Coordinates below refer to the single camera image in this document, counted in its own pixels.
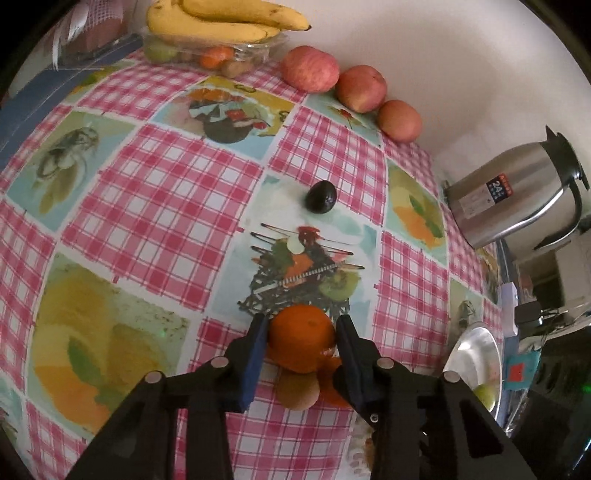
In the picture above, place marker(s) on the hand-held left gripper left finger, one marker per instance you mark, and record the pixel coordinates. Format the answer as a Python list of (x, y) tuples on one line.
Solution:
[(251, 364)]

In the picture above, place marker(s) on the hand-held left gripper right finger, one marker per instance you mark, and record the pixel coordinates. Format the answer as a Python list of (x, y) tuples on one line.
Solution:
[(348, 364)]

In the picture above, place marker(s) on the orange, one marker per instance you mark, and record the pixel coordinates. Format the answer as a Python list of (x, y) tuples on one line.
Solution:
[(300, 337), (330, 386)]

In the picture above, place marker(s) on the metal basin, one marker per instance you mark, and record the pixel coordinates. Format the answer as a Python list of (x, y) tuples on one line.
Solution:
[(475, 355)]

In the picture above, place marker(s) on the green apple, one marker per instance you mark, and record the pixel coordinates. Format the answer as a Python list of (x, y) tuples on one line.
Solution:
[(485, 397)]

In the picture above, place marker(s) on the brown kiwi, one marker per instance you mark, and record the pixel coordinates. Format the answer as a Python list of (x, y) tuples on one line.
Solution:
[(298, 391)]

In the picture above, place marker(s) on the white power strip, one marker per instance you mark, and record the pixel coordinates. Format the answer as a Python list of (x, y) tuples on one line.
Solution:
[(508, 304)]

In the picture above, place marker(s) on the dark avocado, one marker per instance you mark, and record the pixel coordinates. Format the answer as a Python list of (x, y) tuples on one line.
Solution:
[(321, 196)]

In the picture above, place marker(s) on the teal box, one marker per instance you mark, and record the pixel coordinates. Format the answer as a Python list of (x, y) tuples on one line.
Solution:
[(519, 371)]

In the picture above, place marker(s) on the black power adapter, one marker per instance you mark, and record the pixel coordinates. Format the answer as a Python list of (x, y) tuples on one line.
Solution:
[(526, 314)]

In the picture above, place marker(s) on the pink checkered tablecloth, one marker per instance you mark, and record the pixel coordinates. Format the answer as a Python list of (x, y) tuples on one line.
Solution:
[(161, 184)]

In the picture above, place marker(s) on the stainless steel thermos jug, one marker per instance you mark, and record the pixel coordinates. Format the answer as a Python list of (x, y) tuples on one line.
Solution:
[(508, 194)]

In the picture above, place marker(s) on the red apple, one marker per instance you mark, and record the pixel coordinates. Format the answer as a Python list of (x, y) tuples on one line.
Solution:
[(399, 120), (310, 68), (361, 88)]

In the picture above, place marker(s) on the clear plastic fruit container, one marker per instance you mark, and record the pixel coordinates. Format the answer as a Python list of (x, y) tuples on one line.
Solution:
[(249, 54)]

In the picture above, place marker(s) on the yellow banana bunch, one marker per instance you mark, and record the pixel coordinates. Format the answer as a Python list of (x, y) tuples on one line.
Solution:
[(221, 32)]

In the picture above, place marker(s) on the pink flower bouquet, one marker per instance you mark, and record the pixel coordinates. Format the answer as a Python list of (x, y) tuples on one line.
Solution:
[(97, 27)]

